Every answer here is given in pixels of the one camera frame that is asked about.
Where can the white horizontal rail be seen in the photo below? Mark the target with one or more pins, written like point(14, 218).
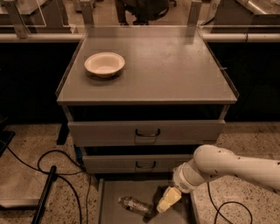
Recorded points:
point(208, 37)

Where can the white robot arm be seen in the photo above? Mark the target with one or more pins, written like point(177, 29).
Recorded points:
point(209, 163)

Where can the clear plastic water bottle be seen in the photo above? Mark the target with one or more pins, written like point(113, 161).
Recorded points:
point(136, 206)

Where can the grey drawer cabinet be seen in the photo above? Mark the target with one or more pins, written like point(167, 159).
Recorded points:
point(169, 75)

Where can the grey bottom drawer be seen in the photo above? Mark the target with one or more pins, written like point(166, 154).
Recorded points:
point(148, 191)

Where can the grey top drawer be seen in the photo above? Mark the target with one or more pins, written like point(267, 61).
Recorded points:
point(128, 133)

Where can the grey middle drawer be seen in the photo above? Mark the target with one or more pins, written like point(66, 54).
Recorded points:
point(132, 164)

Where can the black office chair base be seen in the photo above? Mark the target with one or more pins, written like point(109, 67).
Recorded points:
point(144, 10)

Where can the white paper bowl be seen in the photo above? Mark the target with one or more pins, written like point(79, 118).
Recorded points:
point(104, 64)

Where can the grey drawer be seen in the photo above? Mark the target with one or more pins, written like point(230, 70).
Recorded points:
point(128, 133)
point(132, 164)
point(148, 191)

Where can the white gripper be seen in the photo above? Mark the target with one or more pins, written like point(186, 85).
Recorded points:
point(181, 182)

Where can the black metal bar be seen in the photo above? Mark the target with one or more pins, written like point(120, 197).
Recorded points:
point(44, 196)

